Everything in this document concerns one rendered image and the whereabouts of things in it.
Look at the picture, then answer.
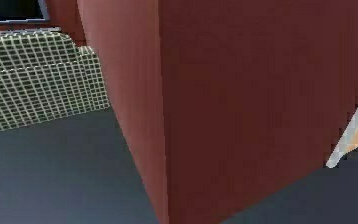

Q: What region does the grey framed window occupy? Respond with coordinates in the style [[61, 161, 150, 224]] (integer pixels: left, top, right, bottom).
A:
[[0, 0, 52, 26]]

